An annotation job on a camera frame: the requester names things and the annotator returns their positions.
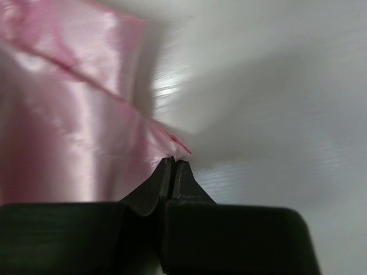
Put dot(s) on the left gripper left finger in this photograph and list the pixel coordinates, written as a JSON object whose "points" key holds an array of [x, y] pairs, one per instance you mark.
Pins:
{"points": [[84, 238]]}

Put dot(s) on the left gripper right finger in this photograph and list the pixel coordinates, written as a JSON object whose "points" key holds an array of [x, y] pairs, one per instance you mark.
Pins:
{"points": [[204, 237]]}

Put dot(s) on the pink satin cloth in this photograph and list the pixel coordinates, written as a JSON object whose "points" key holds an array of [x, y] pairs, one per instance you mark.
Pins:
{"points": [[69, 130]]}

